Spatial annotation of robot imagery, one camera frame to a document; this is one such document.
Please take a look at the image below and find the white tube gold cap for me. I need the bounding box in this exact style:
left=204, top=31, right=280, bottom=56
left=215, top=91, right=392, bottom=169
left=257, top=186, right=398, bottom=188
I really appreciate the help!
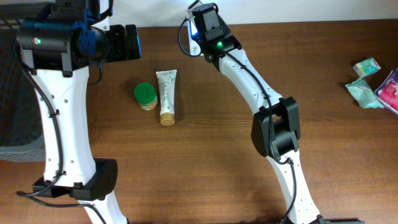
left=156, top=70, right=177, bottom=126

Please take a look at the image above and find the green lid jar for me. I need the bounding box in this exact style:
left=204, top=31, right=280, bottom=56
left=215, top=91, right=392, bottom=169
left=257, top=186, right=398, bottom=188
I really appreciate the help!
left=134, top=83, right=158, bottom=111

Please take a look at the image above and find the teal tissue packet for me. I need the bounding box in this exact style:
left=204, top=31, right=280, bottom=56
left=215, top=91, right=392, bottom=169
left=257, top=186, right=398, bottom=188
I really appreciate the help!
left=353, top=57, right=381, bottom=78

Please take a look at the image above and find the teal toilet tissue wipes pack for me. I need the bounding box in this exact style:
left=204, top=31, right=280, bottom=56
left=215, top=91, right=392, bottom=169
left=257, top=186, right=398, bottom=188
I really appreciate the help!
left=345, top=78, right=384, bottom=108

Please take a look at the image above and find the red purple tissue pack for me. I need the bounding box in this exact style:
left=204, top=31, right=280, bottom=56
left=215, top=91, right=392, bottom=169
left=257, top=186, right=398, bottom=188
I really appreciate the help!
left=374, top=69, right=397, bottom=116

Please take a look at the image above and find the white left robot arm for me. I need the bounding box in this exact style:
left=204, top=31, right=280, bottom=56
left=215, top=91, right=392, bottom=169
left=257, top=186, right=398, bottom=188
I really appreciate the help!
left=16, top=1, right=141, bottom=223

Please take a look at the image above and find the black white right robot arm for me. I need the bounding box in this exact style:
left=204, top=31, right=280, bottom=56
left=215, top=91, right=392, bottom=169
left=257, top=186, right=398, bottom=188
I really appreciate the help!
left=187, top=1, right=324, bottom=223

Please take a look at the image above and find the grey plastic mesh basket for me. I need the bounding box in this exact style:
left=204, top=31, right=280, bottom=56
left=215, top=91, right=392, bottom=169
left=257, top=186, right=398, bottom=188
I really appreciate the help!
left=1, top=2, right=49, bottom=162

